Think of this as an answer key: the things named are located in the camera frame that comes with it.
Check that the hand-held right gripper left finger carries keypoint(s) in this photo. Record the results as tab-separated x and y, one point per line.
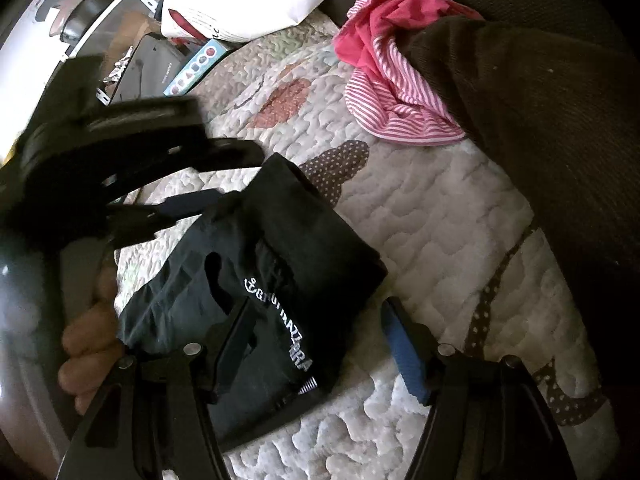
235	349

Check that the pink striped garment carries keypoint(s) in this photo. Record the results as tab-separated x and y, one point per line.
395	85

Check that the white quilted patchwork blanket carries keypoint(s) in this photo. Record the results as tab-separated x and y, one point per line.
450	240

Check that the person's left hand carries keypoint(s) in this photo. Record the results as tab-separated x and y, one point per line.
90	345

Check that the black pants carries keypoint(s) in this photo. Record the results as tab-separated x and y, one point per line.
300	240

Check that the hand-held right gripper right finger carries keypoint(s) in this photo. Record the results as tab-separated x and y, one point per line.
407	355

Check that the dark brown blanket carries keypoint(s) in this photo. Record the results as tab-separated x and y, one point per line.
550	135

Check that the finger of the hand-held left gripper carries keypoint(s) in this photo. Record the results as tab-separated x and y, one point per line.
190	206
225	152

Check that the box with coloured dots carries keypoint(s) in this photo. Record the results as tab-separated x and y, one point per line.
195	67

